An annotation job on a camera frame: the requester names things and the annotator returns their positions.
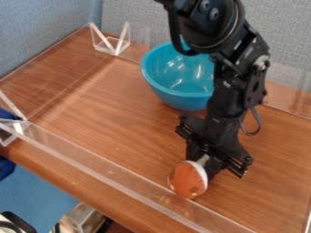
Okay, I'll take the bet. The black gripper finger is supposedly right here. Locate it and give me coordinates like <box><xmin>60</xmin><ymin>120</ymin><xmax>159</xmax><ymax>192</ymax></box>
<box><xmin>186</xmin><ymin>141</ymin><xmax>204</xmax><ymax>161</ymax></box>
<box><xmin>204</xmin><ymin>157</ymin><xmax>223</xmax><ymax>180</ymax></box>

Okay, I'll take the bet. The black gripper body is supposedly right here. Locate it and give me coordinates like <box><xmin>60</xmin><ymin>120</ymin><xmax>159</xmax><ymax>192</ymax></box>
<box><xmin>175</xmin><ymin>114</ymin><xmax>254</xmax><ymax>178</ymax></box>

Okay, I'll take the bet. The brown white toy mushroom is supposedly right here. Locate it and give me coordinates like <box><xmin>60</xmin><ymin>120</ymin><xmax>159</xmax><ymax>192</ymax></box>
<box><xmin>168</xmin><ymin>154</ymin><xmax>210</xmax><ymax>199</ymax></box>

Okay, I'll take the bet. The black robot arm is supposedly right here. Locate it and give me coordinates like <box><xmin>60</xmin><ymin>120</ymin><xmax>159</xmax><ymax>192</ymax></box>
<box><xmin>155</xmin><ymin>0</ymin><xmax>271</xmax><ymax>177</ymax></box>

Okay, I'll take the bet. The blue plastic bowl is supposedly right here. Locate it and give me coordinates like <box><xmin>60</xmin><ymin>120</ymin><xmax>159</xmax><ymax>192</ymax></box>
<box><xmin>142</xmin><ymin>42</ymin><xmax>214</xmax><ymax>111</ymax></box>

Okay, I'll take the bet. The clear acrylic back barrier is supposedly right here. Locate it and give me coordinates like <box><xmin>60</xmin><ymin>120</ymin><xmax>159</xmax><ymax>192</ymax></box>
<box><xmin>120</xmin><ymin>24</ymin><xmax>311</xmax><ymax>120</ymax></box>

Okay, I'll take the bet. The clear acrylic barrier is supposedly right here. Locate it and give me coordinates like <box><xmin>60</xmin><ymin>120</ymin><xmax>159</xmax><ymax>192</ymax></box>
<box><xmin>13</xmin><ymin>121</ymin><xmax>254</xmax><ymax>233</ymax></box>
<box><xmin>120</xmin><ymin>24</ymin><xmax>311</xmax><ymax>120</ymax></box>

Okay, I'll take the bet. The clear acrylic front barrier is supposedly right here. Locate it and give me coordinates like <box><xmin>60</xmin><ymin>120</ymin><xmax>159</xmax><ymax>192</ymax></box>
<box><xmin>13</xmin><ymin>121</ymin><xmax>254</xmax><ymax>233</ymax></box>

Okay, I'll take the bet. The metal object under table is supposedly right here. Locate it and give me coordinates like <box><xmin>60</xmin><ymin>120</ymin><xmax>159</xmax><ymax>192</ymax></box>
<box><xmin>50</xmin><ymin>203</ymin><xmax>107</xmax><ymax>233</ymax></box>

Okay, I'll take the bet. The blue cloth object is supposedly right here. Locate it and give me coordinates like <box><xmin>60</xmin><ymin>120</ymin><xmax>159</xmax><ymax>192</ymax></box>
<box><xmin>0</xmin><ymin>107</ymin><xmax>20</xmax><ymax>180</ymax></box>

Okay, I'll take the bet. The black white object bottom-left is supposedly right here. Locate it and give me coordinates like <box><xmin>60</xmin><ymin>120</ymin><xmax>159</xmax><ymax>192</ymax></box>
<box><xmin>0</xmin><ymin>211</ymin><xmax>38</xmax><ymax>233</ymax></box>

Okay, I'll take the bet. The black cable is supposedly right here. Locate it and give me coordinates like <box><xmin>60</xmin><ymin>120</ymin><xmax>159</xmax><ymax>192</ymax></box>
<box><xmin>239</xmin><ymin>106</ymin><xmax>264</xmax><ymax>137</ymax></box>

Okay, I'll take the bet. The clear acrylic corner bracket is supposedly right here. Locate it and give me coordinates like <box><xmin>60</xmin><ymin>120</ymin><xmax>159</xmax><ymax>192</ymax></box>
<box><xmin>88</xmin><ymin>23</ymin><xmax>131</xmax><ymax>56</ymax></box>

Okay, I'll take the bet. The clear acrylic left bracket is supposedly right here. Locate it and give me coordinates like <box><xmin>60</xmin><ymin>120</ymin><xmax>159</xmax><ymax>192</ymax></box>
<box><xmin>0</xmin><ymin>90</ymin><xmax>28</xmax><ymax>147</ymax></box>

